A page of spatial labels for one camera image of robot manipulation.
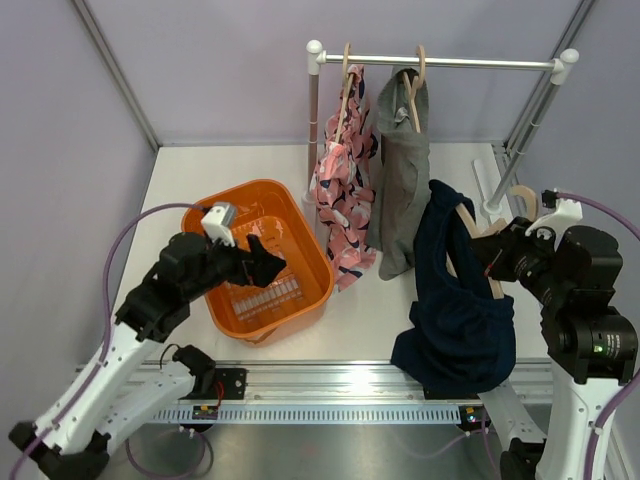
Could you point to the pink shark print shorts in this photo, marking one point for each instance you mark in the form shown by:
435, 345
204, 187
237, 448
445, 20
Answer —
341, 186

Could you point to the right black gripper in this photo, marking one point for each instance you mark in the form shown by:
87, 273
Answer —
510, 239

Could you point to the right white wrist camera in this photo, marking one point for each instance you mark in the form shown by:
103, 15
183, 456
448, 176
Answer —
563, 214

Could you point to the white slotted cable duct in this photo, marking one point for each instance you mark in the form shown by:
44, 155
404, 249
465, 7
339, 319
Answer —
427, 414

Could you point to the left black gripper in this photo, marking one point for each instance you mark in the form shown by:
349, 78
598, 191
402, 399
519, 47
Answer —
261, 266

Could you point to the beige hanger of navy shorts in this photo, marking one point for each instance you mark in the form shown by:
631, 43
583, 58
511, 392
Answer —
531, 213

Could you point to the orange plastic laundry basket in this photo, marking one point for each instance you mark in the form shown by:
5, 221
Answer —
290, 278

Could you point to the metal clothes rack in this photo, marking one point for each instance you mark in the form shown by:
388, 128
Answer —
557, 70

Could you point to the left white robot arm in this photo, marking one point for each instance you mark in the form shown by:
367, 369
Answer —
75, 438

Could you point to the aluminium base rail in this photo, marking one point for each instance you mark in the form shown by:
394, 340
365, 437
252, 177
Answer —
312, 382

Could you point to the beige hanger of grey shorts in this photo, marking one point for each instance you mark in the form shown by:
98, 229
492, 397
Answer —
412, 86

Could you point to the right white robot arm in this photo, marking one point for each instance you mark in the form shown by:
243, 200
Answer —
592, 347

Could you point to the beige hanger under pink shorts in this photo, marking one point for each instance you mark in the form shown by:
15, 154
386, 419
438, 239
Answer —
345, 95

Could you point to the grey fabric shorts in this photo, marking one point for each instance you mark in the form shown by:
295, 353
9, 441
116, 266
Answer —
402, 191

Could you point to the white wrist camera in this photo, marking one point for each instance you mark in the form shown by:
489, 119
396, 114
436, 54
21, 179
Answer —
217, 223
563, 214

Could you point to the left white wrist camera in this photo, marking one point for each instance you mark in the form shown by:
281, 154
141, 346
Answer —
217, 223

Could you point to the navy blue mesh shorts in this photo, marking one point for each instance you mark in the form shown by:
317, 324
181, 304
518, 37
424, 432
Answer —
462, 340

